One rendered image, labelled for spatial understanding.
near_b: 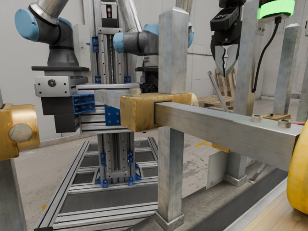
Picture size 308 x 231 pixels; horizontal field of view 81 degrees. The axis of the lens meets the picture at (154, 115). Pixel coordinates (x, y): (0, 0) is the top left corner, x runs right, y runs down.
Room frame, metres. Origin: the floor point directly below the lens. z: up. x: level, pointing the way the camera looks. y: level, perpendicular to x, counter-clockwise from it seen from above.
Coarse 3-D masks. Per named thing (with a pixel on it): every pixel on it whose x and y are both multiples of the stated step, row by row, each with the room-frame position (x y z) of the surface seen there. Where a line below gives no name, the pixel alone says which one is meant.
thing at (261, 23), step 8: (272, 0) 0.41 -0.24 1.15; (264, 16) 0.42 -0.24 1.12; (272, 16) 0.41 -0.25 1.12; (280, 16) 0.41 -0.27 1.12; (288, 16) 0.42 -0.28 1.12; (264, 24) 0.46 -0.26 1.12; (256, 32) 0.44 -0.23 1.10; (264, 48) 0.44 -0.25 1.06; (256, 72) 0.45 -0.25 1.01; (256, 80) 0.45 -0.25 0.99
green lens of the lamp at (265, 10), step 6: (276, 0) 0.40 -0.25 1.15; (282, 0) 0.40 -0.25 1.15; (288, 0) 0.40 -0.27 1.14; (264, 6) 0.42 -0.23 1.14; (270, 6) 0.41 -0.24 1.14; (276, 6) 0.40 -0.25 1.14; (282, 6) 0.40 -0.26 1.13; (288, 6) 0.40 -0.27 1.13; (264, 12) 0.42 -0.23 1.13; (270, 12) 0.41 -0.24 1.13; (276, 12) 0.40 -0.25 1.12
